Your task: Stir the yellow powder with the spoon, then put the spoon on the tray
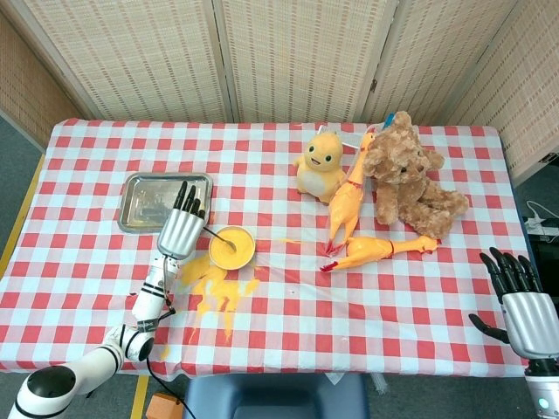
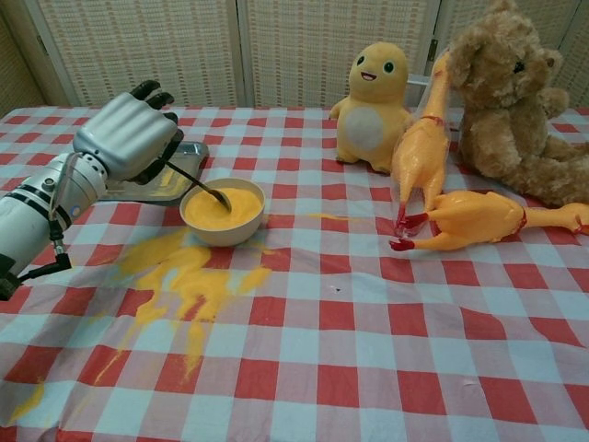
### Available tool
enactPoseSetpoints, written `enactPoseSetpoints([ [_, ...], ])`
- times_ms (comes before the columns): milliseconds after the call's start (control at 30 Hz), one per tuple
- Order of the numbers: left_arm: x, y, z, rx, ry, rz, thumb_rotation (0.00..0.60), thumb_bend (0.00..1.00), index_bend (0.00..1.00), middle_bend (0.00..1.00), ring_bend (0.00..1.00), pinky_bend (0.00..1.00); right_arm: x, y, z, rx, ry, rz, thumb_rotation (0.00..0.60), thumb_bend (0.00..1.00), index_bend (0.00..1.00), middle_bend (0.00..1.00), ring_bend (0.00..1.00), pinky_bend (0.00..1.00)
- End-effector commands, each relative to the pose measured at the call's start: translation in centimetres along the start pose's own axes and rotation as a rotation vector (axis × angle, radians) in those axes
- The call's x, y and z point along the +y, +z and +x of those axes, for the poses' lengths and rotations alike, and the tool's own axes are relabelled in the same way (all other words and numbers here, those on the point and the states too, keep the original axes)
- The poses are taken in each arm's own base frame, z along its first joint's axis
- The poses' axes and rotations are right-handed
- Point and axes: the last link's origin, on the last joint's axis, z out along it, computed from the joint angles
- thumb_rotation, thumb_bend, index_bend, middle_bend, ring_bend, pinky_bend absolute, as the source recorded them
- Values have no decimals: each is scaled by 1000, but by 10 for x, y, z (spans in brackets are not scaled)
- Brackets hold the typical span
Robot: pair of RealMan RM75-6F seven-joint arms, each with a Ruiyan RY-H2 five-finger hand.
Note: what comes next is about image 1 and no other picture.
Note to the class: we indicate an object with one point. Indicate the orange box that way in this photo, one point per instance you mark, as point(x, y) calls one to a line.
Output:
point(163, 406)

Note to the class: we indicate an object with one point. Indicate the dark metal spoon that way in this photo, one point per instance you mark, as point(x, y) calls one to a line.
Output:
point(230, 247)

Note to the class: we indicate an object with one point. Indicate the yellow rubber chicken toy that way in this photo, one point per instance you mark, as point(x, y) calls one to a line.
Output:
point(342, 209)
point(367, 251)

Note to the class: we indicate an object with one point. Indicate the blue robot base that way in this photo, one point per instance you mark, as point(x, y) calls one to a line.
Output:
point(275, 397)

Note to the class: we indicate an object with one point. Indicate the small blue packet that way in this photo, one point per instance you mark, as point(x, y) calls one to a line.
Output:
point(390, 120)

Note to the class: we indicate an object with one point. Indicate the yellow plush monster toy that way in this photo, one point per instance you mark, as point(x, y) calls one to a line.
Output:
point(319, 174)

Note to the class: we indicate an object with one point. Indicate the yellow powder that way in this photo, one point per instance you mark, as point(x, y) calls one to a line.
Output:
point(214, 283)

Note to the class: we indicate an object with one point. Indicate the clear plastic bag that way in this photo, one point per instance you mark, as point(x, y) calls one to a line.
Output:
point(349, 139)

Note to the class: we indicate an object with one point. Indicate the cream round bowl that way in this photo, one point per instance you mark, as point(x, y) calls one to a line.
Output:
point(231, 267)

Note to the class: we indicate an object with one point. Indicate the brown teddy bear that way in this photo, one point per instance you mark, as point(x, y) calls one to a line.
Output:
point(406, 183)

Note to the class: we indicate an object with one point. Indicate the red white checkered tablecloth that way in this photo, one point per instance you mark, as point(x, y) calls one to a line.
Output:
point(305, 314)

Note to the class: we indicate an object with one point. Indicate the black equipment case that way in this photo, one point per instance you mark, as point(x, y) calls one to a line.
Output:
point(548, 244)

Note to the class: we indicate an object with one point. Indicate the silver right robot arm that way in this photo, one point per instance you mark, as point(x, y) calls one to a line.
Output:
point(543, 384)

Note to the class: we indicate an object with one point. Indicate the white power strip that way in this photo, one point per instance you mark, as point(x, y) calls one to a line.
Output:
point(541, 224)

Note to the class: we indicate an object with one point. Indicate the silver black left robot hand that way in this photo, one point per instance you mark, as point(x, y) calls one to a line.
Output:
point(181, 233)

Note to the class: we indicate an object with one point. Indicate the rectangular metal tray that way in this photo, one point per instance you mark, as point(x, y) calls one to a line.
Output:
point(144, 201)

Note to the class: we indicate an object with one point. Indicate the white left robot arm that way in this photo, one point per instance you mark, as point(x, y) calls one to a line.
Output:
point(150, 297)

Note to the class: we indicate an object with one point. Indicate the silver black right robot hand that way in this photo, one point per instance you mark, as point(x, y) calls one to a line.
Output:
point(533, 323)

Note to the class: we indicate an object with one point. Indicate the woven folding screen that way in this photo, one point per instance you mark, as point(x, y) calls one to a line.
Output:
point(284, 57)

